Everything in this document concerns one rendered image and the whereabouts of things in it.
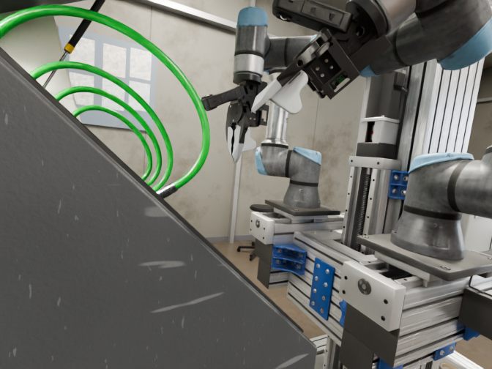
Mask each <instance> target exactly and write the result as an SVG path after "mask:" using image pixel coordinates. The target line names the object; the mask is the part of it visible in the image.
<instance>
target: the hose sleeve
mask: <svg viewBox="0 0 492 369"><path fill-rule="evenodd" d="M176 191H178V189H177V188H176V186H175V185H174V183H173V182H172V183H170V184H167V185H166V186H165V187H162V188H161V189H159V190H158V191H156V193H157V194H158V195H160V196H161V197H162V198H163V199H164V198H167V197H169V196H170V195H172V194H173V193H175V192H176Z"/></svg>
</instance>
